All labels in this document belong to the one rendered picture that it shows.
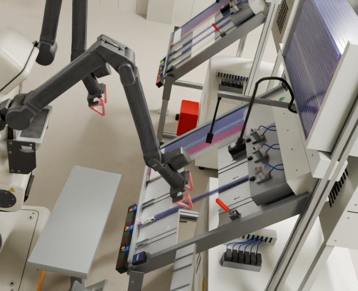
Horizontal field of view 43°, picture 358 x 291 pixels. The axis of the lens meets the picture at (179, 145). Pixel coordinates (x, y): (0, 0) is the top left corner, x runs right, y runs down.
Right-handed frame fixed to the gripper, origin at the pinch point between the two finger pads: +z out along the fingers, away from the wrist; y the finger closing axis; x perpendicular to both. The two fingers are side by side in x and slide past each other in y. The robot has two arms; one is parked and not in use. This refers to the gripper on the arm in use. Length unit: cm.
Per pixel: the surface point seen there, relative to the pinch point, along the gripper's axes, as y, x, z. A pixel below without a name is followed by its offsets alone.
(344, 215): -21, -50, 15
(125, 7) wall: 399, 120, 13
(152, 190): 19.1, 22.8, 2.6
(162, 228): -7.4, 14.2, 2.4
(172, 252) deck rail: -21.2, 8.4, 2.2
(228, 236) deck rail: -21.2, -13.1, 4.9
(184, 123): 79, 16, 13
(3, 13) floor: 333, 211, -68
